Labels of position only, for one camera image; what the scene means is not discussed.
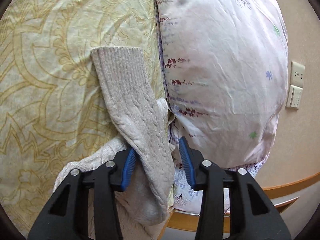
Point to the beige cable knit sweater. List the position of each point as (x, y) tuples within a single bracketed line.
[(141, 122)]

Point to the wooden bed headboard frame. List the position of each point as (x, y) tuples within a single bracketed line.
[(181, 224)]

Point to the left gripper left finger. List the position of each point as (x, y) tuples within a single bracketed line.
[(65, 215)]

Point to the beige wall light switch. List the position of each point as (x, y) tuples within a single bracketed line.
[(294, 97)]

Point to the white lavender lower pillow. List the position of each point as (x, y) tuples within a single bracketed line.
[(183, 197)]

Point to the beige wall power socket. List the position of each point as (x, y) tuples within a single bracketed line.
[(297, 74)]

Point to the yellow patterned bed sheet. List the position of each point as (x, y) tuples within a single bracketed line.
[(52, 108)]

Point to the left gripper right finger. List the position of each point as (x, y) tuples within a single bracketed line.
[(252, 214)]

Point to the pink floral upper pillow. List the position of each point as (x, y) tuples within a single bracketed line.
[(225, 67)]

